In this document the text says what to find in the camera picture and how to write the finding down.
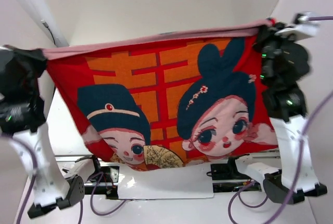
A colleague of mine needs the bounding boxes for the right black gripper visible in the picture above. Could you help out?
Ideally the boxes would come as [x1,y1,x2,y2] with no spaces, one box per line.
[249,19,296,82]

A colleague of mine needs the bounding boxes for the red patterned pillowcase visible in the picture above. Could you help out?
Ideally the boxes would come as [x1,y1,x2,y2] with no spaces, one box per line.
[42,19,278,171]

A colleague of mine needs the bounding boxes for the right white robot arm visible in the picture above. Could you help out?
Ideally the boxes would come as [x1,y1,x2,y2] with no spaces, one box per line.
[226,14,327,204]

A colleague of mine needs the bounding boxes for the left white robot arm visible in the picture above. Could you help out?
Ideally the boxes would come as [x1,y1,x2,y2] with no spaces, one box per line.
[1,46,85,223]

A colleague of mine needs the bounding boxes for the white cover plate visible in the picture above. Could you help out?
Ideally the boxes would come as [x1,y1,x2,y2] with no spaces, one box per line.
[118,164,214,200]

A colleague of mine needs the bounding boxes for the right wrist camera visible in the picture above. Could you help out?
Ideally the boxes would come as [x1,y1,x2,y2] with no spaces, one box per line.
[275,11,321,42]

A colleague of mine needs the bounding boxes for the black wall cable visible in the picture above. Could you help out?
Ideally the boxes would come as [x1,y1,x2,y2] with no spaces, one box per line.
[41,19,57,45]

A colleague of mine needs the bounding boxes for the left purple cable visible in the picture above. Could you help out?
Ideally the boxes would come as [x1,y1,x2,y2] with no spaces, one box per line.
[0,132,128,224]

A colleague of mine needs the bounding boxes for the purple cable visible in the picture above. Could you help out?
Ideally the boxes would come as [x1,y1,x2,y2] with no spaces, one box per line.
[227,15,333,224]
[0,132,128,224]

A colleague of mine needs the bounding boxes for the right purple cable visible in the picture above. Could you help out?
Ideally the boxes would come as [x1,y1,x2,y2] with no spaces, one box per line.
[227,15,333,224]

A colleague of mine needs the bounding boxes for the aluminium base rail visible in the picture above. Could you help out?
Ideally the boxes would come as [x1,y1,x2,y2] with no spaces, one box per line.
[54,150,280,201]

